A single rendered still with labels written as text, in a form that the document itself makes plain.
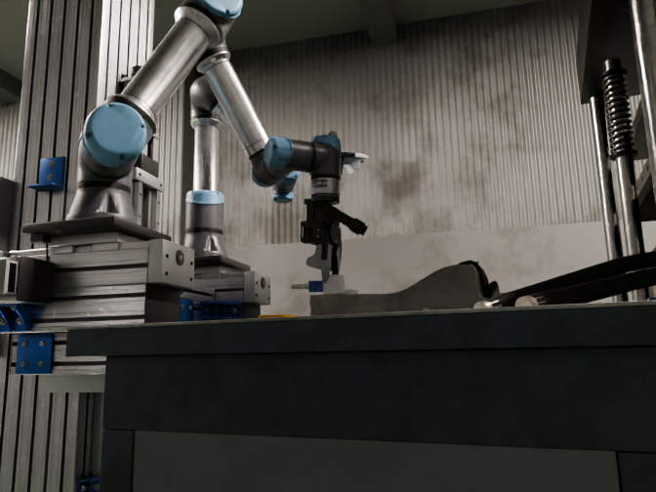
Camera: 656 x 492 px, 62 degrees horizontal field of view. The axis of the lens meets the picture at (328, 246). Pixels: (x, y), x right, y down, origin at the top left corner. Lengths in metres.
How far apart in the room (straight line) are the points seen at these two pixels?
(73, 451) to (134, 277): 0.50
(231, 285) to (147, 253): 0.50
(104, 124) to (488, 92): 3.64
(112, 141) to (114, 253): 0.23
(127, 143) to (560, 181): 3.52
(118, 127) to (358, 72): 3.65
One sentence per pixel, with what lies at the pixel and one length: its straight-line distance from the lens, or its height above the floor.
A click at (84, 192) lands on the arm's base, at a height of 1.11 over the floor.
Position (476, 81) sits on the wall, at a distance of 4.55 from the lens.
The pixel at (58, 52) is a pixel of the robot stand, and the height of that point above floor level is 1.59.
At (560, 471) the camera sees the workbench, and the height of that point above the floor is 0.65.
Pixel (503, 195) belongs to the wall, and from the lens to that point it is 4.23.
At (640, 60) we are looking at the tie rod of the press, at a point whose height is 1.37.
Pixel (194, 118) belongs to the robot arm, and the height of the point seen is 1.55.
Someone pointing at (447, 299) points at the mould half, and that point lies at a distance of 1.19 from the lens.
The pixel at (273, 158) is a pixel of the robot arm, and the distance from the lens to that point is 1.32.
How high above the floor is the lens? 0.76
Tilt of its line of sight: 11 degrees up
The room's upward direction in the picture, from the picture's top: 1 degrees counter-clockwise
